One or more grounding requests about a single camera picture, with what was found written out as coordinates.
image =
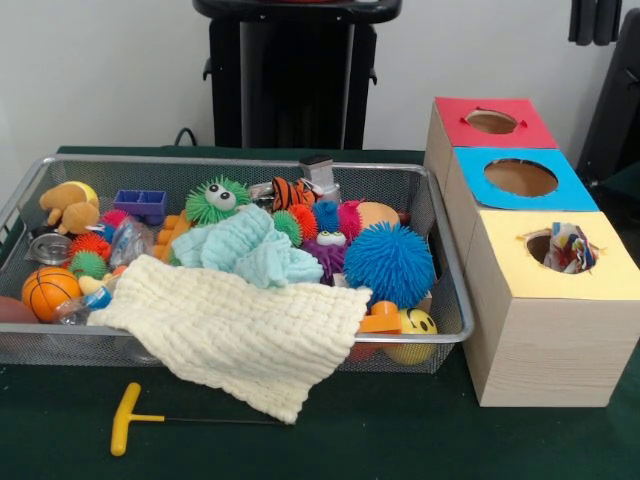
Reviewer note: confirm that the green spiky ball with eyes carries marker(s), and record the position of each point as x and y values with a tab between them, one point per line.
205	210

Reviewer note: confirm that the orange toy building brick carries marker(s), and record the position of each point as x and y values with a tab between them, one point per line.
382	322

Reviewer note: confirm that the brown plush toy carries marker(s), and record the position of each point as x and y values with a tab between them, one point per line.
75	210

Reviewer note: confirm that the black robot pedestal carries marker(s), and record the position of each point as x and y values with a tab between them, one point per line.
280	75

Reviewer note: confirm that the shallow silver mesh bin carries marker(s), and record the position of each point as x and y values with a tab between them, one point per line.
440	280

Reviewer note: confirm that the black panel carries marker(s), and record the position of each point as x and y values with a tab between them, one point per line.
615	100

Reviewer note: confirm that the yellow smiley face ball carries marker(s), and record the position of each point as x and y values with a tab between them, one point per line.
417	325

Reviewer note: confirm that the wooden box with three holes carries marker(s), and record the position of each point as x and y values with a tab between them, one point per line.
550	350

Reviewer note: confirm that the white tie-dye print cloth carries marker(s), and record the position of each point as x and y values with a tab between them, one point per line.
567	247

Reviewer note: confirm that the large blue spiky ball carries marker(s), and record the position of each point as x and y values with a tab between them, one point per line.
390	265

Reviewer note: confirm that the dark green table cloth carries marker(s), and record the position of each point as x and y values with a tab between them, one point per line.
627	182
400	440

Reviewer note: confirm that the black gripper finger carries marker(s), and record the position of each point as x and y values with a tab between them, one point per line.
609	20
581	20

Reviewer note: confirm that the purple spiky ball with eyes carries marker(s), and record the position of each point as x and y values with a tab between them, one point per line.
325	252

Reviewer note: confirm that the cream waffle cloth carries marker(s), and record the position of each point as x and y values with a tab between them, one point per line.
240	325

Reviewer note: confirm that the orange toy basketball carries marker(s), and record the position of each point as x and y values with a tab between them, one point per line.
47	292

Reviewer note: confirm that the light blue waffle cloth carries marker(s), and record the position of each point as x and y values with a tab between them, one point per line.
235	245

